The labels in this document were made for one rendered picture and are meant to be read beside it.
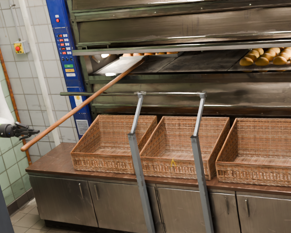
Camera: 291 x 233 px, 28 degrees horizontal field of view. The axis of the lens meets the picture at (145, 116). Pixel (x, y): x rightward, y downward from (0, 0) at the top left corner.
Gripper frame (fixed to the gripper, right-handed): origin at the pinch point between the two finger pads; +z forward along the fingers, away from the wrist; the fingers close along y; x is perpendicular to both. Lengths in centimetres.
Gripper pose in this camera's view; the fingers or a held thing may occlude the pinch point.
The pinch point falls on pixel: (33, 131)
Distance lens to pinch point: 371.3
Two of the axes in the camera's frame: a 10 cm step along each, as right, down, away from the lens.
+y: 1.8, 9.2, 3.4
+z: 8.7, 0.2, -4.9
